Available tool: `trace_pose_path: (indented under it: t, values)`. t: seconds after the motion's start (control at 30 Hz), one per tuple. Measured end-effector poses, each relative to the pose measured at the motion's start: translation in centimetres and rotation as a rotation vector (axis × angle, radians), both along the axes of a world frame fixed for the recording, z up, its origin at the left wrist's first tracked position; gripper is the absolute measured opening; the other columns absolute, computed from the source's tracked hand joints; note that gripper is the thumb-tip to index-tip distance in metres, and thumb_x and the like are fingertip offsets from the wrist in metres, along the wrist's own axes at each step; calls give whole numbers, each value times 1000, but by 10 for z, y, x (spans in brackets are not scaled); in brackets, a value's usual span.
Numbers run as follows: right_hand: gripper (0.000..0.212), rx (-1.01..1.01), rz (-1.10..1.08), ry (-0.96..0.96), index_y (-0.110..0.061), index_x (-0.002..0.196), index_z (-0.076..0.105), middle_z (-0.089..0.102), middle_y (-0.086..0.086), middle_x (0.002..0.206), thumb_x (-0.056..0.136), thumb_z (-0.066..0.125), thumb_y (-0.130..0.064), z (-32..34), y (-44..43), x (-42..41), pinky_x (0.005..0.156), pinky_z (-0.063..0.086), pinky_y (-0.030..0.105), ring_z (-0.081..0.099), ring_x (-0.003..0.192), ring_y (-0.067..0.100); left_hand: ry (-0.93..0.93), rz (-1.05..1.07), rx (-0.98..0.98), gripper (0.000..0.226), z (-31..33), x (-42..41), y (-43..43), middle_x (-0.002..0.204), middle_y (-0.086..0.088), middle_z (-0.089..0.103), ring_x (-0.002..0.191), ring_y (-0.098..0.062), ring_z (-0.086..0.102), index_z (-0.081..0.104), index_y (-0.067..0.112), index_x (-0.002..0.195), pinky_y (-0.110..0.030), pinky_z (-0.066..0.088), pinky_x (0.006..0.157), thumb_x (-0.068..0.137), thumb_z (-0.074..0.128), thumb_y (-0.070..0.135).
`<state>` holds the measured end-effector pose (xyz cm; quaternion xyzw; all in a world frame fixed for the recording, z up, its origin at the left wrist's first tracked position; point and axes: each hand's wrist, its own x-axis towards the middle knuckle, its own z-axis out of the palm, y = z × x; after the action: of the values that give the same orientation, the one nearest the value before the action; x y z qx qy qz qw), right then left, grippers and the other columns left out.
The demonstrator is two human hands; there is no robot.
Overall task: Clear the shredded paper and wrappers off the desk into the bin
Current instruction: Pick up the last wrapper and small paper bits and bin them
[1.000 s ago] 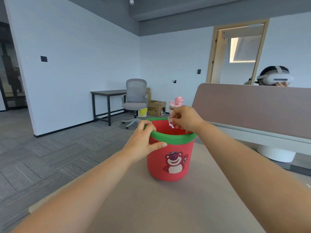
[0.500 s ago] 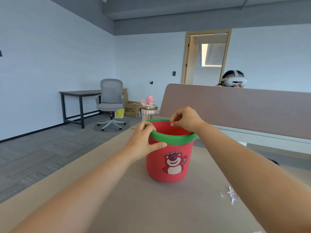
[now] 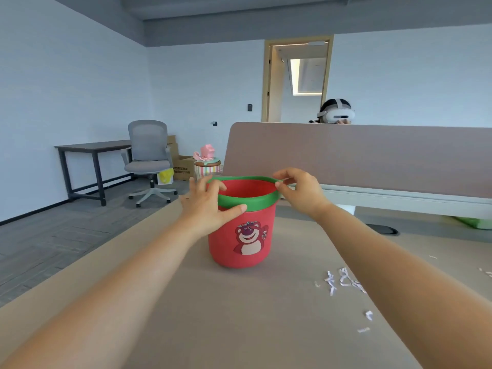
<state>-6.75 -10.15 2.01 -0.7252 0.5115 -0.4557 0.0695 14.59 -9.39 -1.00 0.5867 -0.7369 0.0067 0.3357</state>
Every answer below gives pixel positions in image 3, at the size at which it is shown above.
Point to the person's left hand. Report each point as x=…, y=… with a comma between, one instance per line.
x=203, y=211

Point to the person's right hand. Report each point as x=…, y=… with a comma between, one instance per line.
x=305, y=194

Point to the red bin with green rim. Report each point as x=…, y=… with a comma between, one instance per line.
x=223, y=249

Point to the white paper shreds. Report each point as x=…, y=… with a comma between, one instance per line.
x=331, y=283

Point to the person's left forearm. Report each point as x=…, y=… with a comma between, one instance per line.
x=107, y=307

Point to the person's right forearm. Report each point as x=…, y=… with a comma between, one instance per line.
x=403, y=288

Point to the striped bottle with pink lid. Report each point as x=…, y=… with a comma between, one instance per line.
x=207, y=169

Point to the white round stand base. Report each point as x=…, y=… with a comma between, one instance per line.
x=346, y=209

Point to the open cardboard box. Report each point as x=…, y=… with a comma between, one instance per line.
x=183, y=169

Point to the yellow bag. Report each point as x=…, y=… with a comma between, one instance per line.
x=165, y=176

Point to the tall cardboard box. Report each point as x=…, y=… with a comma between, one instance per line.
x=173, y=146

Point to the white headset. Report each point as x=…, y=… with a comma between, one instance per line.
x=338, y=114

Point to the pink desk partition panel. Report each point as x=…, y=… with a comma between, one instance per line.
x=384, y=157

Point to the grey office chair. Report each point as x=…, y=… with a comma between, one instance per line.
x=148, y=138

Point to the grey metal desk shelf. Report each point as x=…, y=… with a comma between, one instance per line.
x=403, y=201

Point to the dark table with black legs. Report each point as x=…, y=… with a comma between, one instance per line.
x=92, y=146

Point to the green tissue box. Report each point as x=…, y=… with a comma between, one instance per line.
x=474, y=222

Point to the wooden door frame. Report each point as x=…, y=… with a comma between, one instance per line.
x=266, y=84

